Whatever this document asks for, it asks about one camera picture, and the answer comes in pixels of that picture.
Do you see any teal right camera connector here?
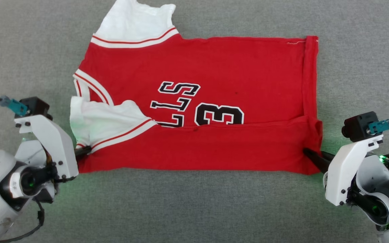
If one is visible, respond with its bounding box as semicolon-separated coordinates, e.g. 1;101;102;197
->
367;118;389;134

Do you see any teal camera connector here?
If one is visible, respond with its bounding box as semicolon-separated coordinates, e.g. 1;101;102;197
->
367;118;389;134
0;96;29;117

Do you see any red and white basketball jersey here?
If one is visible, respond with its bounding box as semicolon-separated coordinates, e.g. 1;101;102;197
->
70;0;323;175

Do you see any teal left camera connector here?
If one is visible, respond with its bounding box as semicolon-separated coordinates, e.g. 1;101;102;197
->
0;96;29;117

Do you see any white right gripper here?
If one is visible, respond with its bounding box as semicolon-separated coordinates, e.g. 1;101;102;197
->
303;135;384;206

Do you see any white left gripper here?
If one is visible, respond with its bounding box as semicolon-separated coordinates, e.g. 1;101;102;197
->
14;115;93;184

